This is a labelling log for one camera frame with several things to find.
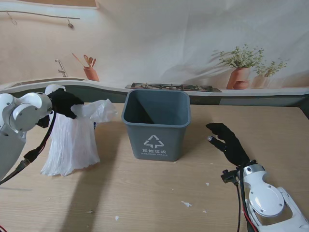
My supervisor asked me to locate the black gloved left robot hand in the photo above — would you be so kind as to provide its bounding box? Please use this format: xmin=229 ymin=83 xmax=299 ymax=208
xmin=49 ymin=88 xmax=84 ymax=119

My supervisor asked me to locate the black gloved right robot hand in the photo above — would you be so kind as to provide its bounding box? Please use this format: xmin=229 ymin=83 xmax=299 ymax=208
xmin=205 ymin=122 xmax=251 ymax=167

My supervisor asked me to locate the white plastic garbage bag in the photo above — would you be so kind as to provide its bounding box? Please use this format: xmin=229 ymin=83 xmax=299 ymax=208
xmin=40 ymin=84 xmax=118 ymax=177

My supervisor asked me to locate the grey plastic waste bin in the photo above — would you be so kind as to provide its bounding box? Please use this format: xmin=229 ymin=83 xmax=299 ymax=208
xmin=121 ymin=88 xmax=192 ymax=162

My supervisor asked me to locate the printed kitchen backdrop cloth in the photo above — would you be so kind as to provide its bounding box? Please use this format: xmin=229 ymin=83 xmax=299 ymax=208
xmin=0 ymin=0 xmax=309 ymax=107

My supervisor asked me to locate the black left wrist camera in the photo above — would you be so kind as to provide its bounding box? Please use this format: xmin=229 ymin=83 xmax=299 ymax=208
xmin=36 ymin=116 xmax=51 ymax=129

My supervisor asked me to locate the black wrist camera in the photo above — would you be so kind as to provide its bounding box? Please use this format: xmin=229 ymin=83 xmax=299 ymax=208
xmin=36 ymin=116 xmax=51 ymax=129
xmin=221 ymin=169 xmax=239 ymax=186

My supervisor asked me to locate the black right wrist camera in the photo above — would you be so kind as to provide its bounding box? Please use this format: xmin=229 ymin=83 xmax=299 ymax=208
xmin=221 ymin=169 xmax=239 ymax=186

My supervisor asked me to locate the black red right arm cable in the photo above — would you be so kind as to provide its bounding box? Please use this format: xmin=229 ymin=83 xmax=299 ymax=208
xmin=235 ymin=169 xmax=256 ymax=232

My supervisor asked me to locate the black red arm cable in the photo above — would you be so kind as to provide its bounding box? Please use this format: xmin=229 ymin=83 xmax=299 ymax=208
xmin=235 ymin=169 xmax=256 ymax=232
xmin=0 ymin=110 xmax=57 ymax=232

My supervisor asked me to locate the black red left arm cable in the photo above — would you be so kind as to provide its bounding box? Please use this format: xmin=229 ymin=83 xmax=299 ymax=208
xmin=0 ymin=110 xmax=57 ymax=232

